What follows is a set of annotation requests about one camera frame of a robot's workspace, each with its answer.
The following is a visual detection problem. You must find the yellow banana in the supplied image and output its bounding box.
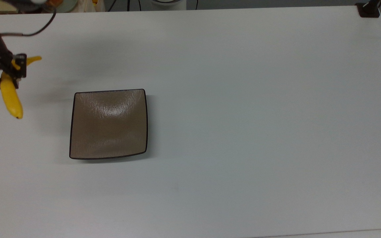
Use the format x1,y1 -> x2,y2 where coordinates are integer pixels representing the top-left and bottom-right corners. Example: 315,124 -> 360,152
0,56 -> 43,119

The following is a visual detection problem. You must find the square brown ceramic plate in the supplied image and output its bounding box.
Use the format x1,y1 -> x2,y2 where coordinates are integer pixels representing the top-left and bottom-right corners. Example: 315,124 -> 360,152
69,89 -> 148,160

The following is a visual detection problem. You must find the pale green bowl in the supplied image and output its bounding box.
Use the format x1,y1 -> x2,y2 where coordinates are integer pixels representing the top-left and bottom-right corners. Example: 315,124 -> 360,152
44,0 -> 78,14

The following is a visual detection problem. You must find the beige bag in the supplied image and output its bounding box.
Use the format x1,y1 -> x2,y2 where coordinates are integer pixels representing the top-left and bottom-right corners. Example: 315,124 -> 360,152
77,0 -> 106,13

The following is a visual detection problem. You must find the white round base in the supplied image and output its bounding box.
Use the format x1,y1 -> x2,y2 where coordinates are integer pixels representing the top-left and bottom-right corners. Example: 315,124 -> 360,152
150,0 -> 188,11

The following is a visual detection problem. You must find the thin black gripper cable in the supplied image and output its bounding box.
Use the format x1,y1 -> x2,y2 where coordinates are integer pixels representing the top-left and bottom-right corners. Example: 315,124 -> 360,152
0,7 -> 58,37

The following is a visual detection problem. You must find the black floor cable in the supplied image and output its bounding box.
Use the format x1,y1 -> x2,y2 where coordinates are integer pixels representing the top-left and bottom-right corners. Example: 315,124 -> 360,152
106,0 -> 142,12

